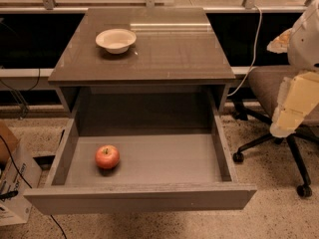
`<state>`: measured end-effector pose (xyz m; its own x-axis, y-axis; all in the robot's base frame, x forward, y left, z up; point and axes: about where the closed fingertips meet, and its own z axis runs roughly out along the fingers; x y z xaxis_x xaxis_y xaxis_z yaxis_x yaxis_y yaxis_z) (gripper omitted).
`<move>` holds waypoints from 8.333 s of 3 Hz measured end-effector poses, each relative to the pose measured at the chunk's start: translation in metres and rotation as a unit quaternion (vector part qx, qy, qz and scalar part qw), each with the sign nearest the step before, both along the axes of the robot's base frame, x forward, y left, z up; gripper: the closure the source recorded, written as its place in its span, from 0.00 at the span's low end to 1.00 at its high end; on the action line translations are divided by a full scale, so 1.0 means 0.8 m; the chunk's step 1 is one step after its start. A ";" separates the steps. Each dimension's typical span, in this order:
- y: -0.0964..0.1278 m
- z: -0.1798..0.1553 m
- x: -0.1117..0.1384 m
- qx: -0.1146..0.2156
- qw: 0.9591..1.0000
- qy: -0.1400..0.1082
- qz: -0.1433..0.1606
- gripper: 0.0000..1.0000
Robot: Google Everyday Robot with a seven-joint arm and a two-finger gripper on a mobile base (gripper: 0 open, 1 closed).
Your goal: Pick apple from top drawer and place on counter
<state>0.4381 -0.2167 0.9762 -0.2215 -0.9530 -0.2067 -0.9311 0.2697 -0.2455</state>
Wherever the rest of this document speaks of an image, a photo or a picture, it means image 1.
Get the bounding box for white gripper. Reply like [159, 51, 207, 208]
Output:
[267, 0, 319, 138]

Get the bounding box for red apple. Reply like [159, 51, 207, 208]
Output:
[95, 145, 120, 169]

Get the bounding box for grey cabinet counter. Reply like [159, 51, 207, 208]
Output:
[49, 7, 234, 109]

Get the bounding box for open grey top drawer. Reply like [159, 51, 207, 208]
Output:
[24, 88, 256, 214]

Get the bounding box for white ceramic bowl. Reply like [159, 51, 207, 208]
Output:
[96, 29, 137, 55]

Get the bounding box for white cardboard box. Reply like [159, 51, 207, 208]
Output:
[0, 142, 42, 226]

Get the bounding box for brown cardboard box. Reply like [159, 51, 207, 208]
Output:
[0, 121, 19, 165]

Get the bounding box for white cable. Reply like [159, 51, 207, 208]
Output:
[226, 4, 263, 98]

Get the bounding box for black cable on floor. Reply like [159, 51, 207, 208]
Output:
[0, 134, 69, 239]

